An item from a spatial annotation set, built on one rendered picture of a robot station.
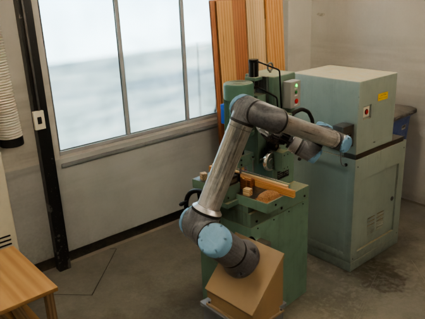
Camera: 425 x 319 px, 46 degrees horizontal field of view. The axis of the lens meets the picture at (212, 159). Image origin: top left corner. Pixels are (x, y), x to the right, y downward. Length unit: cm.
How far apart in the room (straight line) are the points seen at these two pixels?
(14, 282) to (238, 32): 280
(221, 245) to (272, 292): 36
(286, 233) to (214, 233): 104
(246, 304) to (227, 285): 15
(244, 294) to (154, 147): 219
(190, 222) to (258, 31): 274
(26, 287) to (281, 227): 151
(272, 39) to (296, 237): 217
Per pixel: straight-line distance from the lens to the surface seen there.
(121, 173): 419
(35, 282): 303
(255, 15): 473
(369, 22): 509
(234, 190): 290
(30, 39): 363
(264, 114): 221
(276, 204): 285
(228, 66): 449
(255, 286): 239
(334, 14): 531
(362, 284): 382
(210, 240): 226
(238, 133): 229
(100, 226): 425
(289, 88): 304
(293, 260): 340
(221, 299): 249
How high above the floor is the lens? 204
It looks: 19 degrees down
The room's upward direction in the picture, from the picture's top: 2 degrees counter-clockwise
